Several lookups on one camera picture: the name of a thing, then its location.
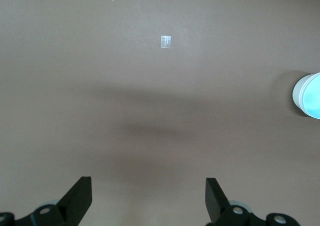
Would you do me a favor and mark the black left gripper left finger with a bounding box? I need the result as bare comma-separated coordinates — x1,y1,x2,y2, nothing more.
0,176,93,226

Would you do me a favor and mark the white bowl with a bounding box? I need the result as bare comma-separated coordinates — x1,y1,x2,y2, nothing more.
291,73,315,116

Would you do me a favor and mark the clear tape piece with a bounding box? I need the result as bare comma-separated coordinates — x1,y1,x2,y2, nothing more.
160,35,173,49

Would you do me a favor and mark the light blue bowl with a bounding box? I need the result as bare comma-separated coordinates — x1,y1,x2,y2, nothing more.
301,72,320,120

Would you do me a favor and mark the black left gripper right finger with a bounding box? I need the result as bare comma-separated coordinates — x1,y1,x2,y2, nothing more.
205,177,300,226

